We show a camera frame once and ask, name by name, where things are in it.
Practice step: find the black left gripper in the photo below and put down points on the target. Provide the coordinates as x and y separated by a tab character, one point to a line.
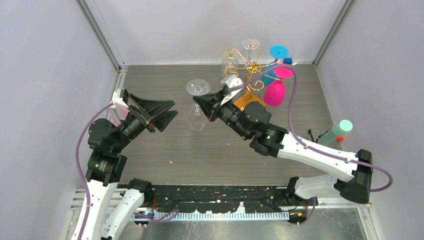
149	108

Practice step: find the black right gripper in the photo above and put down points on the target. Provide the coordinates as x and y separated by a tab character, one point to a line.
210	103

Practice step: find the pink wine glass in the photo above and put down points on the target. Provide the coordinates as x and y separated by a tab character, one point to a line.
276	90

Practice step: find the blue wine glass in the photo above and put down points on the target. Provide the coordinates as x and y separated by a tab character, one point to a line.
278	52

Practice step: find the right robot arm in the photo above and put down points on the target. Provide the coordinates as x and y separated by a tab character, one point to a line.
347	173

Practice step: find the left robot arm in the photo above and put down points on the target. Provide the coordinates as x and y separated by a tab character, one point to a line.
106	164

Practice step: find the orange wooden rack base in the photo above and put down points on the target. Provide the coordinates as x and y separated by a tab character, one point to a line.
246	98

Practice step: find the pink wedge stand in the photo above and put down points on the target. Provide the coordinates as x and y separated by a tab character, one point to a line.
117	113

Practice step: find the blue cube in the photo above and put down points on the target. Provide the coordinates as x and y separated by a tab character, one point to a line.
288	61

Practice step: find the mint green bottle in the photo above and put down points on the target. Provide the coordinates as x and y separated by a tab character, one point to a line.
340	129

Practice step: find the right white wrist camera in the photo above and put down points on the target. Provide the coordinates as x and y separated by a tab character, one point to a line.
234	85

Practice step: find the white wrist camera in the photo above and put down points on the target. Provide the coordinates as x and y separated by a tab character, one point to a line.
120	98
234	85

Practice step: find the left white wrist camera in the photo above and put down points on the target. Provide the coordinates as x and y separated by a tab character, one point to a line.
120	98

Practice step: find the gold wire wine glass rack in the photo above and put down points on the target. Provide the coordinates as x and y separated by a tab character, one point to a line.
247	70

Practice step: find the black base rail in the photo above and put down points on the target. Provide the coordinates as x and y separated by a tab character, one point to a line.
218	199

